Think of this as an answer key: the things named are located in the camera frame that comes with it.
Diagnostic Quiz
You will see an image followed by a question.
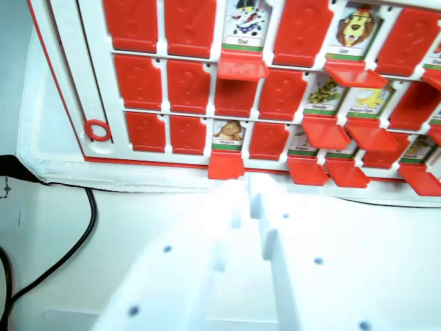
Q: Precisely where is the red flap with question mark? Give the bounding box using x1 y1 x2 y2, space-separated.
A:
167 59 212 114

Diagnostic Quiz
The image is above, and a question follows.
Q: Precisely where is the white stitched mat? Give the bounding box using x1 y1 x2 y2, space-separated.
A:
16 27 441 210

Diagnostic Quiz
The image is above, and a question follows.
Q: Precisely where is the printed paper sheet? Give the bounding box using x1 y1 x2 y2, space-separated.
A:
0 174 25 229

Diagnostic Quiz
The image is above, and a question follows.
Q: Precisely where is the red and white game board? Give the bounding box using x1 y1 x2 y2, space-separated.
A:
26 0 441 198

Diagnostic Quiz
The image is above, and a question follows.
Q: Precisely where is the long black cable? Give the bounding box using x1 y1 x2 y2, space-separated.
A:
0 187 99 331

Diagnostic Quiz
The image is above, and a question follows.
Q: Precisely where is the black looped cable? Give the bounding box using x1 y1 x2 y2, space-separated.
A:
0 245 17 305

